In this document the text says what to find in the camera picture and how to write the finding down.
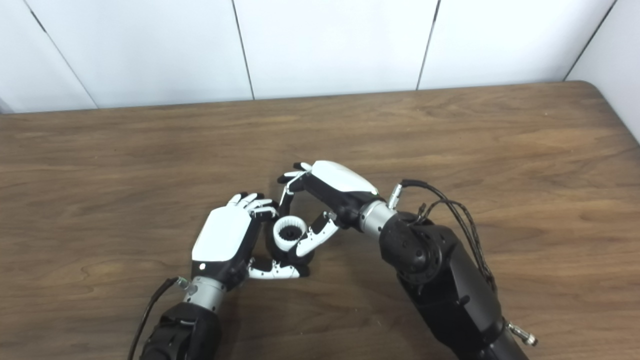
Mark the white and black right hand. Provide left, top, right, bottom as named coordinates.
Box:
left=277, top=160, right=399, bottom=259

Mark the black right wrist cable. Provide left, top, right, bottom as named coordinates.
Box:
left=387, top=179, right=539, bottom=347

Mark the white and black left hand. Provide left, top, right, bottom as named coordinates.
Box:
left=182, top=192, right=311, bottom=314

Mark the round black plastic part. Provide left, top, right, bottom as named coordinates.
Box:
left=264, top=220, right=317, bottom=273

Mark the white plastic ring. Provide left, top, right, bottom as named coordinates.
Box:
left=272, top=216, right=308, bottom=253

